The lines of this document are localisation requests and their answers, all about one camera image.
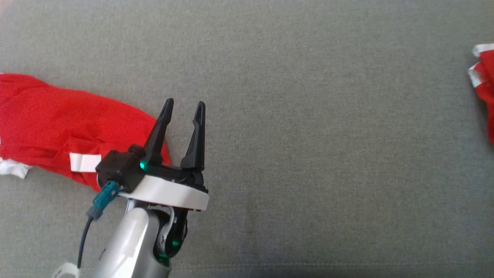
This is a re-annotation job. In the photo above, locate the red shorts white trim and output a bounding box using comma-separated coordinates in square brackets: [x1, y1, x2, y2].
[468, 43, 494, 145]

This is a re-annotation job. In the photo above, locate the white left cable label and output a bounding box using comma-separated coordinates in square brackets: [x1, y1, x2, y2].
[52, 263, 80, 278]

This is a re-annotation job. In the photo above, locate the grey fabric sofa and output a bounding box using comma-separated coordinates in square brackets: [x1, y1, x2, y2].
[0, 0, 494, 278]

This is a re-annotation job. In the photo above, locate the red basketball jersey white trim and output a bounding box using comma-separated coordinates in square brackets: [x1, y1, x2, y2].
[0, 73, 172, 192]

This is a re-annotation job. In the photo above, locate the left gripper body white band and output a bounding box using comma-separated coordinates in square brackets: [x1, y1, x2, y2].
[120, 161, 209, 212]

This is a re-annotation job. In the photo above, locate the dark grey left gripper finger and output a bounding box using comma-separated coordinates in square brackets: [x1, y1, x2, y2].
[180, 101, 206, 172]
[143, 98, 174, 164]

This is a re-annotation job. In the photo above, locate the left arm cable teal connector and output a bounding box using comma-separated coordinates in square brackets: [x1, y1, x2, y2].
[77, 181, 121, 270]

